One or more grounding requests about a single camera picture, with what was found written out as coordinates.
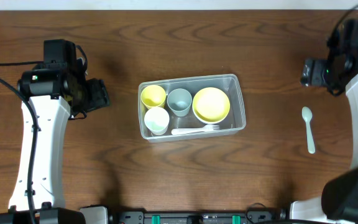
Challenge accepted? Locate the yellow plastic cup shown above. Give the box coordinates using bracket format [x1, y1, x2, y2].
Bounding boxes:
[140, 85, 167, 109]

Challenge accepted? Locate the pink plastic fork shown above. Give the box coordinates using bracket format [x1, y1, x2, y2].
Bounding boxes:
[171, 124, 220, 135]

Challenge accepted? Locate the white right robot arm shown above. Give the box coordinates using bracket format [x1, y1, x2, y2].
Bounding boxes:
[289, 53, 358, 223]

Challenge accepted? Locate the yellow plastic bowl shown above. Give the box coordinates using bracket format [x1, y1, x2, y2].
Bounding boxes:
[192, 87, 231, 120]

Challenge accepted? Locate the grey blue plastic cup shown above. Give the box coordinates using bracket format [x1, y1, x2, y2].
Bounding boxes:
[167, 88, 193, 117]

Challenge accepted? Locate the mint green plastic spoon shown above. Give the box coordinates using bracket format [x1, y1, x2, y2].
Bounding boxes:
[301, 106, 316, 154]

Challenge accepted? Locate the white plastic cup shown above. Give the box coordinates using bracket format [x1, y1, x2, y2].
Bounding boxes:
[144, 107, 170, 136]

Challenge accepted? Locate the clear plastic container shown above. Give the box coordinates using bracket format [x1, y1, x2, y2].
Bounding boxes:
[137, 73, 247, 143]

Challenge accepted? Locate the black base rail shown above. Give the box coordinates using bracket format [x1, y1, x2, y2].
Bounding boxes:
[113, 210, 351, 224]

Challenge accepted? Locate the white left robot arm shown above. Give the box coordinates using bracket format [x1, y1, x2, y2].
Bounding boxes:
[0, 69, 109, 224]

